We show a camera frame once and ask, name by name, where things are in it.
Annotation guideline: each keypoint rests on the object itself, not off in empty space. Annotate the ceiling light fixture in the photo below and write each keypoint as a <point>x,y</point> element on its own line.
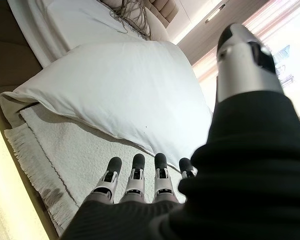
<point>215,13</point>

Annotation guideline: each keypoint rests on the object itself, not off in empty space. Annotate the woven fringed cushion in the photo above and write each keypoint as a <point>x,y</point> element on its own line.
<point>130,15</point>

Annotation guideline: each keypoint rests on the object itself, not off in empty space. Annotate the white duvet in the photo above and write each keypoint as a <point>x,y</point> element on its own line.
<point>120,92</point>

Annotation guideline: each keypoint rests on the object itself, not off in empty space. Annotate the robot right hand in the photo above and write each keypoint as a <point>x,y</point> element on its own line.
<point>240,187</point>

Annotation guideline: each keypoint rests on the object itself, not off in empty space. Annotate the white bed sheet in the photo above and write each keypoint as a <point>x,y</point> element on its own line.
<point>85,27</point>

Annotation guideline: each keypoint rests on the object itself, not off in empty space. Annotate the brown upholstered bed frame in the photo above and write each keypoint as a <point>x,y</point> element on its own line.
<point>7,45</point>

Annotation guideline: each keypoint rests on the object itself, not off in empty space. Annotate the sheer pale curtain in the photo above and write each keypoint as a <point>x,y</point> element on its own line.
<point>262,22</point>

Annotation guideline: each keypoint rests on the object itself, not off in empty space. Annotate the cream textured fringed blanket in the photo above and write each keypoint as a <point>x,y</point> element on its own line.
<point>80,160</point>

